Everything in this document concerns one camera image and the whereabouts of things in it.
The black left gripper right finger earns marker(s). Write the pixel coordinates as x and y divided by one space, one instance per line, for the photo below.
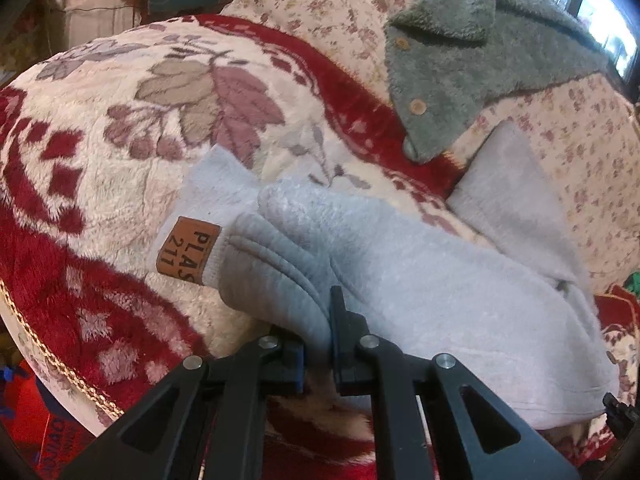
433 418

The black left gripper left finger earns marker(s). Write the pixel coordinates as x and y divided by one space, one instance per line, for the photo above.
204 420

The light grey fleece pants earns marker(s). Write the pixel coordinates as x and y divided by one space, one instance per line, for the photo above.
519 312

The green fabric item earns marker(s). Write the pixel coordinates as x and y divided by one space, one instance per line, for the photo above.
632 284

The floral quilted bedspread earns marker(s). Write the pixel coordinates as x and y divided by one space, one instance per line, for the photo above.
585 133

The red floral plush blanket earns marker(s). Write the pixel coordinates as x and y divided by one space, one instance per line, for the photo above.
95 143

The green fuzzy buttoned jacket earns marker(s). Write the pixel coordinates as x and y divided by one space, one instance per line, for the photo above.
447 59

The window with metal grille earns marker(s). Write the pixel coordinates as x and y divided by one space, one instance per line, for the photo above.
614 26

